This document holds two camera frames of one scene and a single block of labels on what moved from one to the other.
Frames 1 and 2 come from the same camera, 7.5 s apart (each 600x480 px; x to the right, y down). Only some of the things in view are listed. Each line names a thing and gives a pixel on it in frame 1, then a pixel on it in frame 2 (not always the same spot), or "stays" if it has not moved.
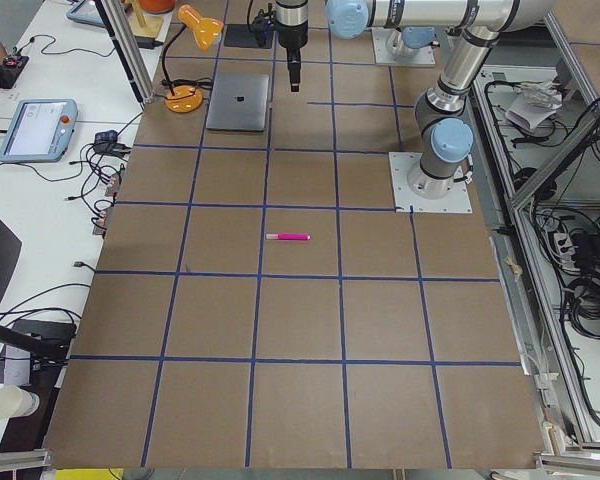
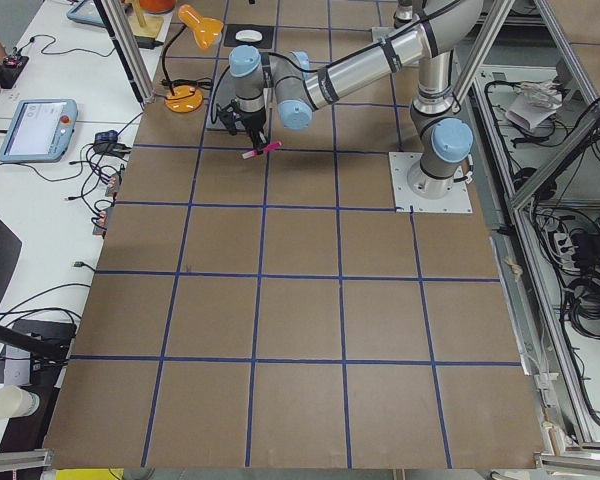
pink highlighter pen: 288,236 -> 266,149
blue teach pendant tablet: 40,130 stays
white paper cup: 8,401 stays
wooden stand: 144,26 stays
